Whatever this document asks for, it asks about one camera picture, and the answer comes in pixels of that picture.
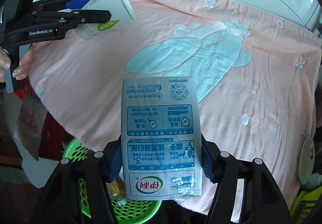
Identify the silver milk carton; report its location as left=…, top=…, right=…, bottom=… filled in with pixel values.
left=121, top=77, right=202, bottom=201

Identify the white paper cup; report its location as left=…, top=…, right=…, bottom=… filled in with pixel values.
left=74, top=0, right=136, bottom=40

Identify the left hand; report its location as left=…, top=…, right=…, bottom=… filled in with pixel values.
left=0, top=44, right=36, bottom=84

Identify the green plastic basket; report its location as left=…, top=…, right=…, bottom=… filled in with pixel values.
left=63, top=139, right=162, bottom=223

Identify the white round scale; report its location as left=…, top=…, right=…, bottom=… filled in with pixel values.
left=297, top=136, right=315, bottom=185

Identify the white printed bag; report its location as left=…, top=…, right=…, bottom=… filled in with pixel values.
left=16, top=95, right=47, bottom=161

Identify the yellow-green dish rack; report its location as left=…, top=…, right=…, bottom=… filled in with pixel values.
left=290, top=186, right=322, bottom=223

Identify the pink blanket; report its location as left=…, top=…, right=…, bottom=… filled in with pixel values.
left=29, top=0, right=321, bottom=214

